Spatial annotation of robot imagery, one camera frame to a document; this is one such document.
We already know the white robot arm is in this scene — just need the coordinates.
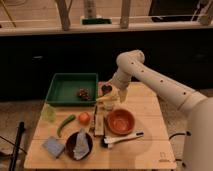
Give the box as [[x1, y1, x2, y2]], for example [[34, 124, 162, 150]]
[[110, 50, 213, 171]]

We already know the orange tomato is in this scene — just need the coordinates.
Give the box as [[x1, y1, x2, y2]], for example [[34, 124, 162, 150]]
[[78, 112, 91, 125]]

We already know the orange clay bowl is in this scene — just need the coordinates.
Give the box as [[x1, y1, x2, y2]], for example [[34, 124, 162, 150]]
[[107, 109, 135, 135]]

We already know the green chili pepper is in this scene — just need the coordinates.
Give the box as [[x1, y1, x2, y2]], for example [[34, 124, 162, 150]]
[[57, 115, 76, 137]]

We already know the green plastic tray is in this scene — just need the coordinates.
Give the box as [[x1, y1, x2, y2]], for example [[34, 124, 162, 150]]
[[45, 73, 98, 106]]

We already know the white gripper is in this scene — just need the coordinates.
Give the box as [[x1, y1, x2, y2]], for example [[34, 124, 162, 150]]
[[101, 83, 128, 103]]

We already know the blue sponge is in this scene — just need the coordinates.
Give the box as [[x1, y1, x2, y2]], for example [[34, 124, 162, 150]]
[[42, 136, 65, 158]]

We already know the wooden block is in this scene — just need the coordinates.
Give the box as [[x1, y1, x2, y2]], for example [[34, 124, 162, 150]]
[[94, 107, 104, 136]]

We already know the yellow banana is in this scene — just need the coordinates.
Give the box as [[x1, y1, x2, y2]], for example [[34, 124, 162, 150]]
[[96, 96, 109, 103]]

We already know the crumpled grey cloth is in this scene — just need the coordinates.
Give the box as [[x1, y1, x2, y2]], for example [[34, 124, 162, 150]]
[[73, 129, 89, 160]]

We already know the clear green glass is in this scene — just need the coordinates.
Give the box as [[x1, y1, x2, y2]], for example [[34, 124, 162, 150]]
[[41, 104, 55, 122]]

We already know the brown pine cone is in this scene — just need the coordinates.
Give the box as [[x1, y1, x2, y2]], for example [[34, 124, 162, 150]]
[[77, 88, 90, 101]]

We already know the black stand pole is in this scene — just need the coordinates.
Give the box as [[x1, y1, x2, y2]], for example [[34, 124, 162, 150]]
[[9, 122, 25, 171]]

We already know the dark knife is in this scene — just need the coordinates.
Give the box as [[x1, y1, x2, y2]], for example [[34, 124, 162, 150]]
[[89, 105, 98, 132]]

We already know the paper cup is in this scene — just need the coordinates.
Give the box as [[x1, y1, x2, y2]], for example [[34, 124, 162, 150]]
[[103, 101, 115, 111]]

